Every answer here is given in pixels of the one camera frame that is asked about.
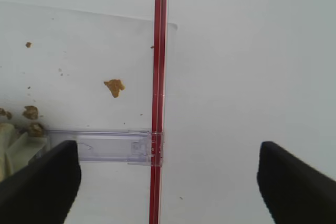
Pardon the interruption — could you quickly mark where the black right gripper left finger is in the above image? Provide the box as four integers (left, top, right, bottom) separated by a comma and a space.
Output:
1, 141, 81, 223

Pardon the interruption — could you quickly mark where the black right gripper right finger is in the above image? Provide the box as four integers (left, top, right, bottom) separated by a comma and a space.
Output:
257, 141, 335, 223

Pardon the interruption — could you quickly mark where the white right upper pusher block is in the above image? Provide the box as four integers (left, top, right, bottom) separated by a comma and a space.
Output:
1, 123, 50, 181

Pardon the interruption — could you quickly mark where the right upper clear pusher track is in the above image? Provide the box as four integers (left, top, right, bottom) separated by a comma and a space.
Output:
47, 130, 163, 167

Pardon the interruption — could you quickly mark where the orange food crumb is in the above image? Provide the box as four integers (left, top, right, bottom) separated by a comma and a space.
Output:
103, 79, 125, 98

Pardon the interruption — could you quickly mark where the right red rail strip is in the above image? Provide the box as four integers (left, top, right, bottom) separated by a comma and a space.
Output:
149, 0, 167, 224

